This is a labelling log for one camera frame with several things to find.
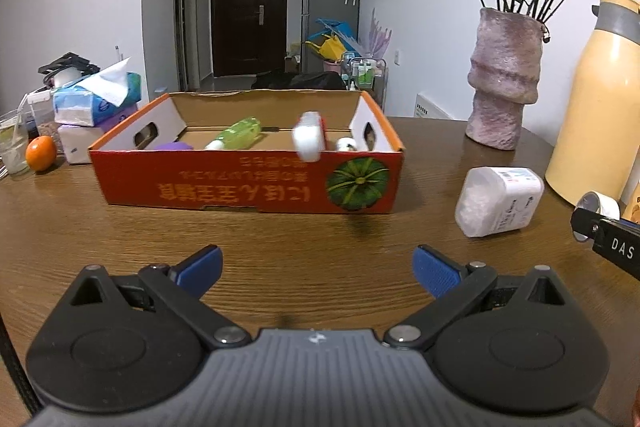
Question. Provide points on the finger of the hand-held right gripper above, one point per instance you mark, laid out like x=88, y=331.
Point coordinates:
x=584, y=224

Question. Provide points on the yellow thermos jug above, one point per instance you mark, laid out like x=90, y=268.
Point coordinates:
x=595, y=122

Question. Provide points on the yellow bag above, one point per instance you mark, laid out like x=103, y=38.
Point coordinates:
x=331, y=48

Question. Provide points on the white tape roll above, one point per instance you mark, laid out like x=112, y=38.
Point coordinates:
x=602, y=204

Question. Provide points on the white plastic jar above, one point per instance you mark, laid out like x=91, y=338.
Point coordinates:
x=495, y=202

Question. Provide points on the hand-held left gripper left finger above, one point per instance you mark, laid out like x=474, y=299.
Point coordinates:
x=202, y=269

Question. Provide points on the white wall heater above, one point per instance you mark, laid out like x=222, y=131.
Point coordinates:
x=435, y=107

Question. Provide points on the pink textured vase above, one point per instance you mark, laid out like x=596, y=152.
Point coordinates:
x=502, y=82

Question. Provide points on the green spray bottle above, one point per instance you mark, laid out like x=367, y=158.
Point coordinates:
x=237, y=132

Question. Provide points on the black plastic holder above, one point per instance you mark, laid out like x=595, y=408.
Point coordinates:
x=67, y=67

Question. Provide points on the red cardboard box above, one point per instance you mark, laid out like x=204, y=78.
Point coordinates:
x=240, y=187

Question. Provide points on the clear food container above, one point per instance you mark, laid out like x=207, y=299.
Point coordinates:
x=42, y=114

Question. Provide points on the trolley with bottles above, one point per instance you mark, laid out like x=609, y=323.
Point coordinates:
x=365, y=74

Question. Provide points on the black bag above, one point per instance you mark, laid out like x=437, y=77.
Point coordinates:
x=300, y=81

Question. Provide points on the blue tissue pack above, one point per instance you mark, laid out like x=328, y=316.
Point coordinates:
x=80, y=104

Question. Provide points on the purple dried flowers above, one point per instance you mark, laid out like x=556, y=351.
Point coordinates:
x=380, y=37

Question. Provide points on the purple ridged cap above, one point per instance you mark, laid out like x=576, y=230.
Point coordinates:
x=172, y=147

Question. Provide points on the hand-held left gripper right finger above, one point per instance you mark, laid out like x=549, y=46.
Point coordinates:
x=435, y=269

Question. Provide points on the clear glass cup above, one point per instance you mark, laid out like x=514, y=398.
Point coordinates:
x=14, y=147

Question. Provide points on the white and purple tissue pack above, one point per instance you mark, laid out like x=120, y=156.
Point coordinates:
x=80, y=144

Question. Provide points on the dark brown door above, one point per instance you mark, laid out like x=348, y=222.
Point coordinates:
x=250, y=17

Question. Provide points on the orange fruit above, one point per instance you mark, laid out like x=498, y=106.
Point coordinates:
x=41, y=153

